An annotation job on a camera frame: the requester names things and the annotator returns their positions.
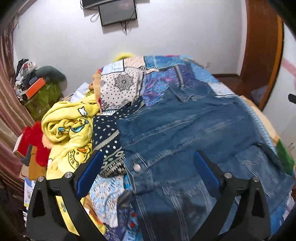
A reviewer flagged blue denim jacket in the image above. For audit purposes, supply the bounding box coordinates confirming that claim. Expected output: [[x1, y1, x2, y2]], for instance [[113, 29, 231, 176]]
[[117, 82, 294, 240]]

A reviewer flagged clothes pile on left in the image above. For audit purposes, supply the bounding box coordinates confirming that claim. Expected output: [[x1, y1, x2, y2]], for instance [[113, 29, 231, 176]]
[[14, 59, 38, 99]]

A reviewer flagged purple cloth on floor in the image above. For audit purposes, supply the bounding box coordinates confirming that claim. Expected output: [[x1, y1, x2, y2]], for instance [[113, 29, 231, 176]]
[[250, 85, 267, 106]]

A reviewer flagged wooden door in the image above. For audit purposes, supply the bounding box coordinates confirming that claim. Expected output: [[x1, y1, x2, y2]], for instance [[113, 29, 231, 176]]
[[240, 1, 284, 110]]

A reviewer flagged red plush toy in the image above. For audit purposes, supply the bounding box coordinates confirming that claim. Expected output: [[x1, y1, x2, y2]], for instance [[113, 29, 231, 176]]
[[13, 121, 51, 167]]

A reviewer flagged yellow cartoon blanket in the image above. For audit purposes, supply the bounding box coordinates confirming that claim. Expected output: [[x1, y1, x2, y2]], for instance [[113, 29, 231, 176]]
[[41, 90, 107, 237]]

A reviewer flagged green patterned bag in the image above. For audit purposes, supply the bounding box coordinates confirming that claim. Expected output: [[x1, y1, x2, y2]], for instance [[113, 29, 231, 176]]
[[25, 83, 62, 121]]

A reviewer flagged orange box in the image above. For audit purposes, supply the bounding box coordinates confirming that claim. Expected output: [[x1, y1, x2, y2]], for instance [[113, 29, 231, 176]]
[[26, 77, 46, 99]]

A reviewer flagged dark green cushion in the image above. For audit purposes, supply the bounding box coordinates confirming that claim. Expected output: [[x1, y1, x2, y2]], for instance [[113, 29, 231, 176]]
[[35, 66, 66, 83]]

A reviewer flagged blue patchwork bedsheet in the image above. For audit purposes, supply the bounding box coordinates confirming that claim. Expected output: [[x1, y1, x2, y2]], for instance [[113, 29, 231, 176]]
[[90, 56, 285, 240]]

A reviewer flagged wall mounted television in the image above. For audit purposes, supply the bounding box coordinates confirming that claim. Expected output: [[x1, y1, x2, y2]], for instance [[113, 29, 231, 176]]
[[81, 0, 138, 27]]

